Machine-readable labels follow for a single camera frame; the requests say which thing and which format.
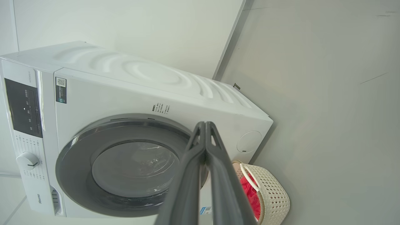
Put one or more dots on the black round glass washer door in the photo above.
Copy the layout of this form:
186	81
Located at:
131	168

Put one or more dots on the cream perforated laundry basket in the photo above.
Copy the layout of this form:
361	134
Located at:
275	197

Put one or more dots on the red and white garment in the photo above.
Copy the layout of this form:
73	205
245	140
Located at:
251	197

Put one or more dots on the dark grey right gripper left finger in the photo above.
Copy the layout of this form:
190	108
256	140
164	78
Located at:
184	187

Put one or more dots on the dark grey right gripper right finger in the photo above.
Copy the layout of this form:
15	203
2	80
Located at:
225	187

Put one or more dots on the white front-load washing machine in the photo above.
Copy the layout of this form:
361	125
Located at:
125	93

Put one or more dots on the small grey metal bracket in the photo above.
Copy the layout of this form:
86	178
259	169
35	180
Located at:
237	86

